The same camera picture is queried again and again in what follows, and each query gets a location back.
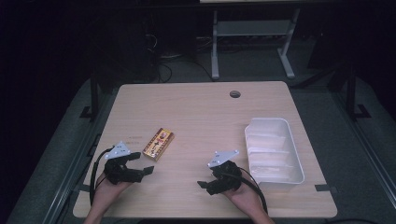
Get yellow and red snack box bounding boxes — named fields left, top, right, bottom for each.
left=142, top=127, right=176, bottom=162

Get white metal desk frame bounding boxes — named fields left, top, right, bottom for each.
left=210, top=8, right=302, bottom=81

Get person's left hand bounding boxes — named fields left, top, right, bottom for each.
left=92, top=172, right=133, bottom=216

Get black metal stand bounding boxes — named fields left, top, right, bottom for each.
left=344, top=64, right=373, bottom=120
left=79, top=76, right=101, bottom=121

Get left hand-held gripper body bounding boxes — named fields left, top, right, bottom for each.
left=103, top=140, right=146, bottom=186

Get person's right hand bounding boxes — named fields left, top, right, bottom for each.
left=221, top=172, right=266, bottom=217

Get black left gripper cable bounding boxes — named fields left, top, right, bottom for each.
left=89, top=146, right=116, bottom=207

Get black floor cables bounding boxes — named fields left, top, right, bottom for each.
left=145, top=33, right=216, bottom=84

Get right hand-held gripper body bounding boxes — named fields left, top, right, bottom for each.
left=205, top=149, right=243, bottom=196

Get white plastic bin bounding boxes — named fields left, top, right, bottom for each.
left=244, top=117, right=306, bottom=191

